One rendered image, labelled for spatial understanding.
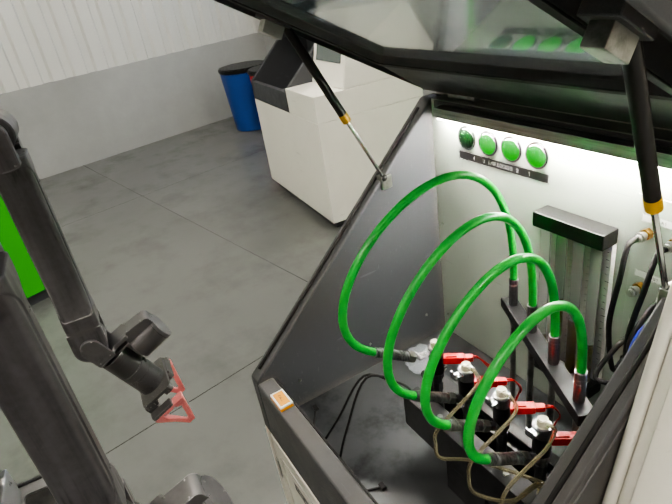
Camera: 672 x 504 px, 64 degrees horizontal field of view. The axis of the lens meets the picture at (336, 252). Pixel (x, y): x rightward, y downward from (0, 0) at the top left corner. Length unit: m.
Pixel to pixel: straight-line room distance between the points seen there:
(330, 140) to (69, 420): 3.30
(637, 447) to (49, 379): 0.67
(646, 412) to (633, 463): 0.07
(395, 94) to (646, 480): 3.41
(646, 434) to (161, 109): 7.21
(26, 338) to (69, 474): 0.16
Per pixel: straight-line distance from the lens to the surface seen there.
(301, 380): 1.30
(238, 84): 6.93
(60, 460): 0.62
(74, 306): 1.01
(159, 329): 1.05
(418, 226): 1.30
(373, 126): 3.90
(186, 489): 0.72
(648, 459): 0.79
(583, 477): 0.79
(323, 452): 1.07
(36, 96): 7.16
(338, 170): 3.83
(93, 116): 7.33
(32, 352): 0.55
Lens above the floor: 1.74
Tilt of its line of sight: 28 degrees down
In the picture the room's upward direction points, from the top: 10 degrees counter-clockwise
